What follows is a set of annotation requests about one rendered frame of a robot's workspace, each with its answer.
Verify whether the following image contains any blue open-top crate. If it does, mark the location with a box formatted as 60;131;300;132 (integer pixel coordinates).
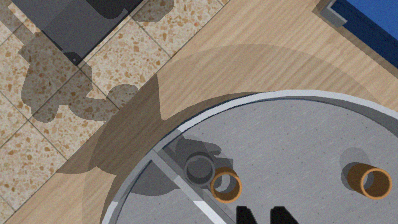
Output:
331;0;398;69

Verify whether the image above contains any grey metal ring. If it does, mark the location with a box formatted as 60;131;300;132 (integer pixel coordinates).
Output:
184;151;215;187

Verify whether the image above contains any bronze bushing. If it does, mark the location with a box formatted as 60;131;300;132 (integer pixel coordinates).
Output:
210;167;242;203
347;163;392;200

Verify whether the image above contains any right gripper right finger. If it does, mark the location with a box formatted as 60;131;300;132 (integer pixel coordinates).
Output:
270;206;299;224

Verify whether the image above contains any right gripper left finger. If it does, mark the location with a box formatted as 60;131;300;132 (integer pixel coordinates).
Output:
236;206;257;224

